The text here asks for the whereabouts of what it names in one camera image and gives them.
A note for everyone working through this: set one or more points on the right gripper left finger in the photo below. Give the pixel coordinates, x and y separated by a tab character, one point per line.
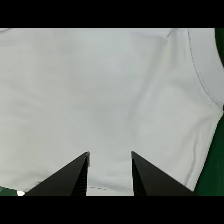
66	181

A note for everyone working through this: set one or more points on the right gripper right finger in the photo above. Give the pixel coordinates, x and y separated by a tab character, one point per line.
151	181

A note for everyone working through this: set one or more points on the white T-shirt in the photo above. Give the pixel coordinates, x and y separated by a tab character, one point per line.
100	100

